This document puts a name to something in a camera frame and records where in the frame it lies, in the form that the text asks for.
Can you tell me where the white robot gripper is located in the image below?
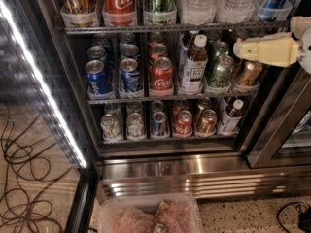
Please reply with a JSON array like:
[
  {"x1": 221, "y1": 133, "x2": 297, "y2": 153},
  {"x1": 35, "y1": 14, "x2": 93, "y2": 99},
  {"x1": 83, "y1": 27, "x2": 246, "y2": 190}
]
[{"x1": 233, "y1": 16, "x2": 311, "y2": 74}]

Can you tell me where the blue silver redbull can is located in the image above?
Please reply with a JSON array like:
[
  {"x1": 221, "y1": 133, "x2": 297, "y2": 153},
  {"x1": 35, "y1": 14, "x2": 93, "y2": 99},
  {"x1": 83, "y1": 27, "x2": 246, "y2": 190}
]
[{"x1": 258, "y1": 0, "x2": 286, "y2": 21}]

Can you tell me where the green can middle front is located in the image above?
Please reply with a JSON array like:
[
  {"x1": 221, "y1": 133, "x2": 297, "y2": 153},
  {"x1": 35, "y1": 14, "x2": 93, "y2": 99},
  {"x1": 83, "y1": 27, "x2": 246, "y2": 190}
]
[{"x1": 205, "y1": 54, "x2": 234, "y2": 94}]

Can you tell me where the small tea bottle bottom shelf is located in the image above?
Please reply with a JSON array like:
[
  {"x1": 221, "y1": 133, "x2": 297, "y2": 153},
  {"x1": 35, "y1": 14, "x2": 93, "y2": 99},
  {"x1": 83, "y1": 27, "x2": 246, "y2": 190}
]
[{"x1": 217, "y1": 99, "x2": 244, "y2": 136}]

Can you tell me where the closed right fridge door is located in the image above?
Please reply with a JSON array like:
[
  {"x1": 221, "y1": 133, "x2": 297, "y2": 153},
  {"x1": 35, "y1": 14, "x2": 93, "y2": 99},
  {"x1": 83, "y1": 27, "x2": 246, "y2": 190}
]
[{"x1": 247, "y1": 69, "x2": 311, "y2": 168}]

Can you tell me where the gold can bottom shelf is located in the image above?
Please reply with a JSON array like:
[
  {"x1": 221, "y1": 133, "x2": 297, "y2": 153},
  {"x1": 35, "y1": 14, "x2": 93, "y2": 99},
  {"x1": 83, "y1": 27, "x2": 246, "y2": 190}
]
[{"x1": 196, "y1": 109, "x2": 218, "y2": 134}]

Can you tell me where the gold can shelf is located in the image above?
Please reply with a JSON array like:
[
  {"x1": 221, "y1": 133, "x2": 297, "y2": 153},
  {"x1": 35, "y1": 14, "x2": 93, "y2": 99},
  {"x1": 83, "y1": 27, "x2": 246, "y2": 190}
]
[
  {"x1": 61, "y1": 0, "x2": 97, "y2": 27},
  {"x1": 196, "y1": 109, "x2": 218, "y2": 134}
]

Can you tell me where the green can top shelf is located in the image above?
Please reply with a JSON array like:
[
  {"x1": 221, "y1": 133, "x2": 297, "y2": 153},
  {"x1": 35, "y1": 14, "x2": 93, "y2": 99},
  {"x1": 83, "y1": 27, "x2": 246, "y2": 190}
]
[{"x1": 145, "y1": 0, "x2": 174, "y2": 25}]

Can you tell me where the red coca-cola can middle shelf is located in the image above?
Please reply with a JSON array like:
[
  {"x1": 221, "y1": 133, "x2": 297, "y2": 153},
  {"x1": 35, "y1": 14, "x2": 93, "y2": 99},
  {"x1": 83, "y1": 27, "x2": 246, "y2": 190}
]
[{"x1": 150, "y1": 57, "x2": 174, "y2": 97}]

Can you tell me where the red coca-cola can shelf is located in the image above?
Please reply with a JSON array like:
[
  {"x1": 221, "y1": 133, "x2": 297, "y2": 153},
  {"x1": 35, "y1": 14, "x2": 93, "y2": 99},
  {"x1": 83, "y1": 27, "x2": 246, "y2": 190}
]
[
  {"x1": 103, "y1": 0, "x2": 136, "y2": 26},
  {"x1": 150, "y1": 57, "x2": 174, "y2": 97}
]

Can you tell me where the red can bottom shelf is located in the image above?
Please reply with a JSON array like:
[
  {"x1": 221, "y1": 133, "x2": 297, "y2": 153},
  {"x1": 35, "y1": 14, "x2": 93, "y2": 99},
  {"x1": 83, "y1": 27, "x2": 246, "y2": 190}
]
[{"x1": 174, "y1": 110, "x2": 192, "y2": 137}]

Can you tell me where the blue can bottom shelf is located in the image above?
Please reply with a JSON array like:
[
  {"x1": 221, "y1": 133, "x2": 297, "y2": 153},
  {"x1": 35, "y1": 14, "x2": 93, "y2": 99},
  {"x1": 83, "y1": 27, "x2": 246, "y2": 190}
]
[{"x1": 151, "y1": 112, "x2": 167, "y2": 138}]

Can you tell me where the blue pepsi can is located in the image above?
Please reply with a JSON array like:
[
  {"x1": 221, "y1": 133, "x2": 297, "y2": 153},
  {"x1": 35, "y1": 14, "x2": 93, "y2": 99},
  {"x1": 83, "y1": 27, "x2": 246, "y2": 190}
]
[
  {"x1": 119, "y1": 58, "x2": 143, "y2": 98},
  {"x1": 85, "y1": 60, "x2": 113, "y2": 100}
]

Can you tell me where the red coca-cola can top shelf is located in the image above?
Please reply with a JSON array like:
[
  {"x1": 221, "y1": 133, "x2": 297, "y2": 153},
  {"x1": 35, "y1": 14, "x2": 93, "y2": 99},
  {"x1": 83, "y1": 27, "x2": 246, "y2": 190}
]
[{"x1": 103, "y1": 0, "x2": 136, "y2": 26}]

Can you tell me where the white green can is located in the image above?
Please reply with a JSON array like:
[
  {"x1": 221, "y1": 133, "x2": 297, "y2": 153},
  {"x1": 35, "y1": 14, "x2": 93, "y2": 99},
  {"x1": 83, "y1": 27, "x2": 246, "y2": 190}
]
[
  {"x1": 126, "y1": 113, "x2": 146, "y2": 140},
  {"x1": 100, "y1": 114, "x2": 122, "y2": 142}
]

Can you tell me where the blue pepsi can front left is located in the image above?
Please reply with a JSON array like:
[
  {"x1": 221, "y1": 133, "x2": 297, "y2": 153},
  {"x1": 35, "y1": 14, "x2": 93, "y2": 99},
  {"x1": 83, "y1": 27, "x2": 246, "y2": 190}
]
[{"x1": 85, "y1": 60, "x2": 113, "y2": 100}]

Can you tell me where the white green can bottom left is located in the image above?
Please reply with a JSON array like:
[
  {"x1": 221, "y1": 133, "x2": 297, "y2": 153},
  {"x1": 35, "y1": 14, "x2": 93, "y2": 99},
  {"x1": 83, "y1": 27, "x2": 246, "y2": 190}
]
[{"x1": 100, "y1": 114, "x2": 122, "y2": 142}]

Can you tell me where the gold can top shelf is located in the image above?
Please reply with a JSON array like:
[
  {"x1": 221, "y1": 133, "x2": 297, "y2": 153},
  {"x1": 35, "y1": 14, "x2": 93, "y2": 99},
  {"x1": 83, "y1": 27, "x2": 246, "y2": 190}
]
[{"x1": 61, "y1": 0, "x2": 97, "y2": 27}]

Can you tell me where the open glass fridge door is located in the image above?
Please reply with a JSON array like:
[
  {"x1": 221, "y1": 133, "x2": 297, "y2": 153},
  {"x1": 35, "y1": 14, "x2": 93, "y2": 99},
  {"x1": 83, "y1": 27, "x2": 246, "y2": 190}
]
[{"x1": 0, "y1": 0, "x2": 99, "y2": 233}]

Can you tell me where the clear water bottle right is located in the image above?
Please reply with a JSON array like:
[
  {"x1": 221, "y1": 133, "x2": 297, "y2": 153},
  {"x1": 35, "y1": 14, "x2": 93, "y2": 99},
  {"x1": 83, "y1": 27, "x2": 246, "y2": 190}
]
[{"x1": 216, "y1": 0, "x2": 255, "y2": 23}]

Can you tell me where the clear water bottle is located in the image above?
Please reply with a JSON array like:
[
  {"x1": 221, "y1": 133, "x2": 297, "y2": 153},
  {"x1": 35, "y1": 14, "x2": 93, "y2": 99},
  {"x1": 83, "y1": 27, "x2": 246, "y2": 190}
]
[
  {"x1": 176, "y1": 0, "x2": 216, "y2": 25},
  {"x1": 216, "y1": 0, "x2": 255, "y2": 23}
]

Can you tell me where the brown tea bottle white cap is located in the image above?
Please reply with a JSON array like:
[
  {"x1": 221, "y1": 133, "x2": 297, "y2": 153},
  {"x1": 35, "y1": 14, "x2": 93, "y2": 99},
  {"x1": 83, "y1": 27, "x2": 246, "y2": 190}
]
[{"x1": 179, "y1": 34, "x2": 208, "y2": 94}]

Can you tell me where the clear water bottle left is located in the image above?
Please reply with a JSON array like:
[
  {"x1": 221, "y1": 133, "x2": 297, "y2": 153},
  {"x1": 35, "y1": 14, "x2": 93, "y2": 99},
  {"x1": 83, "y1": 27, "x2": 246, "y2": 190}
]
[{"x1": 176, "y1": 0, "x2": 216, "y2": 25}]

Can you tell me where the clear plastic bin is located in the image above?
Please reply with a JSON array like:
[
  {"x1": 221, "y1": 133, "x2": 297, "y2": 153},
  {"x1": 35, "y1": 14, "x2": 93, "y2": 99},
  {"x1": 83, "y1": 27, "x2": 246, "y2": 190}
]
[{"x1": 98, "y1": 193, "x2": 203, "y2": 233}]

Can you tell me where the top wire shelf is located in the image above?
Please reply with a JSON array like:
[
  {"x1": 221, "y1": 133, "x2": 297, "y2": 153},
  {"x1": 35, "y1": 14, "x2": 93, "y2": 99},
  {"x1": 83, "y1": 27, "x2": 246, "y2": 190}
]
[{"x1": 62, "y1": 20, "x2": 290, "y2": 35}]

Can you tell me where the wire shelf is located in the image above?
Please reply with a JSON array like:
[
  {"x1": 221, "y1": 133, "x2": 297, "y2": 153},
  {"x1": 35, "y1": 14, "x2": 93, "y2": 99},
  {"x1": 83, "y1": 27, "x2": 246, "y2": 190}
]
[
  {"x1": 62, "y1": 20, "x2": 290, "y2": 35},
  {"x1": 86, "y1": 91, "x2": 257, "y2": 105}
]

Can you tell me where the middle wire shelf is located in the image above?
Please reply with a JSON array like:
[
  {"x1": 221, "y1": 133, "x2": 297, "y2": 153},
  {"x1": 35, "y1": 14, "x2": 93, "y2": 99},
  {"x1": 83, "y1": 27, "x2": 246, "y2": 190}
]
[{"x1": 86, "y1": 91, "x2": 257, "y2": 105}]

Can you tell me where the black cable right floor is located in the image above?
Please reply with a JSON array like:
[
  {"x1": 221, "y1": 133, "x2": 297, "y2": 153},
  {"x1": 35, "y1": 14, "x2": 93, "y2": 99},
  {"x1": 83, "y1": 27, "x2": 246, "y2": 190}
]
[{"x1": 276, "y1": 201, "x2": 311, "y2": 233}]

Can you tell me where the brown tangled cable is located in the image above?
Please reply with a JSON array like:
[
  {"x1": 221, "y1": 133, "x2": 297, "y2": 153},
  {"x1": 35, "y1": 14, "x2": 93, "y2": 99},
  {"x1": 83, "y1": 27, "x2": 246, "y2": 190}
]
[{"x1": 0, "y1": 104, "x2": 74, "y2": 233}]

